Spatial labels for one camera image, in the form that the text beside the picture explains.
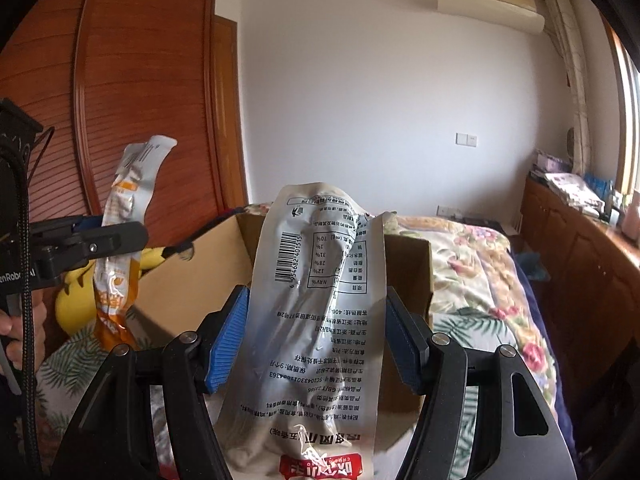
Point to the patterned beige curtain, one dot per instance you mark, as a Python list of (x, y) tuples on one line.
[(567, 30)]

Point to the white orange long snack packet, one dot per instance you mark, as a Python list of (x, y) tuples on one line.
[(116, 273)]

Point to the brown cardboard box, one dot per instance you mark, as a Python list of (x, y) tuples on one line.
[(178, 294)]

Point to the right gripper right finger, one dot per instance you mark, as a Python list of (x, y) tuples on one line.
[(408, 345)]

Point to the folded cloth pile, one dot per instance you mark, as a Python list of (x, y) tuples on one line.
[(574, 191)]

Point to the pink bottle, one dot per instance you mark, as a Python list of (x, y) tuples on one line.
[(630, 226)]

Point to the person's left hand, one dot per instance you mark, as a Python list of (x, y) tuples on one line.
[(12, 327)]

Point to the leaf-print bed cover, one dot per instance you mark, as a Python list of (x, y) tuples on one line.
[(64, 377)]

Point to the white wall socket strip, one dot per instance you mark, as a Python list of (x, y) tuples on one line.
[(448, 212)]

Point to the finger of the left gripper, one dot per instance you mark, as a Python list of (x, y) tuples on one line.
[(105, 241), (75, 223)]

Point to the wooden sideboard cabinet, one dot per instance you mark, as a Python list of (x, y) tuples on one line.
[(591, 303)]

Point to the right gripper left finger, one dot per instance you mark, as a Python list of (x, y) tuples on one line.
[(223, 341)]

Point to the white wall switch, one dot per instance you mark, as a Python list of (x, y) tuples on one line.
[(468, 140)]

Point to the wooden louvered wardrobe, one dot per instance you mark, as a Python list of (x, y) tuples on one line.
[(107, 73)]

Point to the large white chicken-feet packet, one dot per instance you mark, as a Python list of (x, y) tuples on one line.
[(302, 397)]

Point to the window with wooden frame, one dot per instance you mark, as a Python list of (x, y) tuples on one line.
[(627, 80)]

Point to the yellow Pikachu plush toy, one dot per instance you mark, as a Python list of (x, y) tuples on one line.
[(75, 305)]

